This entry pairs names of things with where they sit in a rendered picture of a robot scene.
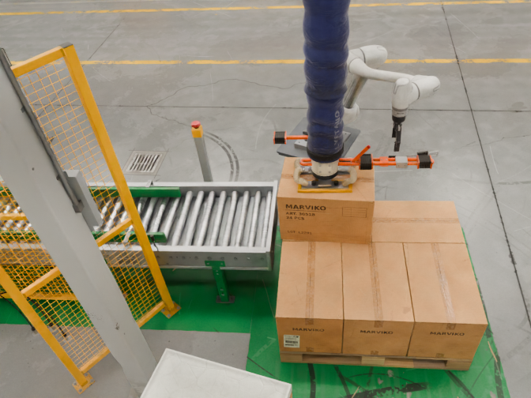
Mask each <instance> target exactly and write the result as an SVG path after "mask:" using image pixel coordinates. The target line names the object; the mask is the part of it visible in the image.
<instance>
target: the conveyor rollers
mask: <svg viewBox="0 0 531 398"><path fill-rule="evenodd" d="M204 195H205V193H204V192H203V191H199V192H198V196H197V199H196V202H195V205H194V210H193V213H192V216H191V219H190V224H189V227H188V230H187V233H186V237H185V240H184V243H183V245H184V246H190V245H191V242H192V238H193V236H194V230H195V228H196V224H197V221H198V216H199V212H200V209H201V204H202V201H203V198H204ZM181 196H182V195H181ZM215 196H216V193H215V192H214V191H210V192H209V197H208V200H207V204H206V207H205V213H204V216H203V219H202V222H201V228H200V231H199V234H198V240H197V243H196V246H203V244H204V241H205V235H206V232H207V228H208V225H209V219H210V216H211V212H212V209H213V203H214V199H215ZM238 196H239V193H238V192H237V191H233V192H232V198H231V202H230V206H229V210H228V217H227V221H226V225H225V229H224V236H223V240H222V244H221V246H228V245H229V241H230V237H231V232H232V225H233V221H234V216H235V209H236V205H237V201H238ZM272 196H273V192H272V191H269V192H267V196H266V203H265V214H264V220H263V226H262V237H261V244H260V247H266V242H267V235H268V229H269V216H270V209H271V203H272ZM192 197H193V192H191V191H188V192H187V193H186V198H185V201H184V203H183V207H182V211H181V213H180V216H179V221H178V223H177V226H176V229H175V233H174V236H173V239H172V241H171V246H177V245H178V244H179V240H180V237H181V234H182V231H183V227H184V223H185V221H186V216H187V213H188V210H189V207H190V203H191V200H192ZM103 198H104V197H97V198H96V201H97V202H98V204H97V203H96V201H95V204H96V207H97V208H99V207H100V205H101V203H102V201H103V200H102V199H103ZM169 198H170V197H163V199H162V201H161V203H160V207H159V210H158V212H157V214H156V218H155V221H154V223H153V227H152V230H151V231H152V232H158V230H159V228H160V224H161V221H162V219H163V216H164V213H165V210H166V207H167V205H168V201H169ZM226 198H227V192H225V191H222V192H221V193H220V200H219V203H218V206H217V213H216V216H215V220H214V224H213V229H212V233H211V237H210V240H209V246H216V244H217V237H218V234H219V230H220V223H221V220H222V216H223V212H224V206H225V201H226ZM112 199H113V200H114V197H108V198H107V200H106V202H105V203H107V204H105V205H104V206H103V208H102V210H101V212H103V215H104V216H103V215H102V214H100V215H101V217H102V220H101V222H100V226H102V224H103V222H104V219H105V218H106V217H105V216H107V213H108V210H109V209H108V210H107V208H110V207H111V205H112V202H113V200H112ZM180 199H181V197H174V200H173V202H172V205H171V209H170V212H169V213H168V217H167V220H166V223H165V225H164V229H163V232H164V233H165V236H166V239H167V240H168V236H169V233H170V230H171V226H172V224H173V221H174V218H175V214H176V211H177V208H178V206H179V202H180ZM261 199H262V192H260V191H257V192H256V193H255V197H254V207H253V212H252V217H251V222H250V231H249V237H248V242H247V247H254V244H255V238H256V232H257V226H258V216H259V210H260V204H261ZM111 200H112V201H111ZM249 200H250V192H249V191H245V192H244V194H243V202H242V206H241V211H240V215H239V223H238V227H237V232H236V237H235V245H234V246H242V241H243V232H244V228H245V223H246V218H247V210H248V205H249ZM99 201H100V202H99ZM109 201H110V202H109ZM146 201H147V197H141V198H140V201H139V202H138V204H137V211H138V214H139V216H141V213H142V210H143V208H144V206H145V202H146ZM157 201H158V197H152V198H151V201H150V203H149V206H148V208H147V211H146V213H145V217H144V219H143V221H142V224H143V227H144V229H145V231H147V228H148V225H149V222H150V220H151V217H152V215H153V211H154V209H155V207H156V203H157ZM116 203H117V204H116V205H115V207H114V208H113V211H112V212H113V213H112V214H111V216H110V217H109V219H108V221H109V220H110V221H109V222H107V225H108V226H107V225H106V226H105V228H104V231H110V230H111V229H112V228H113V225H114V223H113V221H114V222H115V221H116V218H117V215H118V214H119V211H120V209H121V208H119V207H121V206H122V204H123V202H122V201H121V197H119V198H118V200H117V202H116ZM98 205H99V206H98ZM117 208H119V209H117ZM116 209H117V210H116ZM105 210H107V211H105ZM115 210H116V211H117V212H116V211H115ZM124 210H125V209H124ZM104 211H105V212H104ZM101 212H100V213H101ZM117 213H118V214H117ZM115 216H116V217H115ZM124 216H125V217H124ZM104 217H105V218H104ZM111 217H112V218H114V217H115V218H114V219H112V220H111ZM103 218H104V219H103ZM127 218H128V215H127V213H126V210H125V211H124V212H123V214H122V216H121V218H120V219H121V222H122V221H124V220H126V219H127ZM8 222H9V223H8ZM8 222H6V223H5V225H6V226H7V227H12V226H13V221H12V220H10V221H8ZM121 222H120V221H119V223H118V225H119V224H120V223H121ZM112 224H113V225H112ZM5 225H4V226H3V227H2V230H6V228H5ZM10 225H11V226H10ZM108 227H109V228H108ZM105 229H106V230H105ZM109 229H110V230H109Z"/></svg>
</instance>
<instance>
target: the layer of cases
mask: <svg viewBox="0 0 531 398"><path fill-rule="evenodd" d="M276 323H277V334H278V340H279V347H280V351H303V352H321V353H341V349H342V354H359V355H395V356H406V355H407V356H413V357H432V358H450V359H473V357H474V355H475V353H476V350H477V348H478V346H479V344H480V341H481V339H482V337H483V334H484V332H485V330H486V328H487V326H488V322H487V318H486V316H485V312H484V308H483V304H482V302H481V298H480V293H479V290H478V287H477V284H476V279H475V276H474V273H473V268H472V265H471V261H470V259H469V254H468V250H467V247H466V244H465V240H464V236H463V234H462V230H461V225H460V222H459V219H458V214H457V211H456V208H455V205H454V202H453V201H375V207H374V215H373V224H372V231H371V244H370V245H368V244H355V243H343V242H318V241H305V240H292V239H282V248H281V265H280V274H279V283H278V292H277V309H276Z"/></svg>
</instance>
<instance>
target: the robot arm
mask: <svg viewBox="0 0 531 398"><path fill-rule="evenodd" d="M386 59H387V51H386V48H385V47H383V46H379V45H370V46H365V47H361V48H357V49H354V50H350V51H349V55H348V60H347V65H348V72H350V73H352V74H353V77H352V79H351V81H350V83H349V86H348V90H347V92H346V93H345V96H344V99H343V106H344V109H345V113H344V117H343V121H344V125H346V124H349V123H351V122H354V121H355V120H356V119H357V118H358V117H359V115H360V109H359V106H358V105H357V104H356V101H357V100H358V98H359V96H360V93H361V92H362V90H363V87H364V85H365V84H366V82H367V79H371V80H377V81H390V82H395V84H394V87H393V91H392V97H391V100H392V120H393V121H394V123H393V132H392V137H396V141H395V142H394V152H399V148H400V143H401V126H402V122H403V121H404V120H405V116H406V115H407V114H408V109H409V104H411V103H412V102H413V101H415V100H421V99H424V98H427V97H429V96H432V95H434V94H435V93H436V92H437V91H438V90H439V88H440V81H439V79H438V78H437V77H433V76H422V75H416V76H412V75H409V74H405V73H395V72H390V71H384V70H378V69H377V68H379V67H380V66H381V65H382V64H383V63H384V62H385V61H386Z"/></svg>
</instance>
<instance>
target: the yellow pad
mask: <svg viewBox="0 0 531 398"><path fill-rule="evenodd" d="M307 181H308V185H307V186H302V185H301V184H299V183H298V190H297V191H298V193H352V184H349V185H348V186H342V184H341V182H342V181H344V180H331V186H318V180H307Z"/></svg>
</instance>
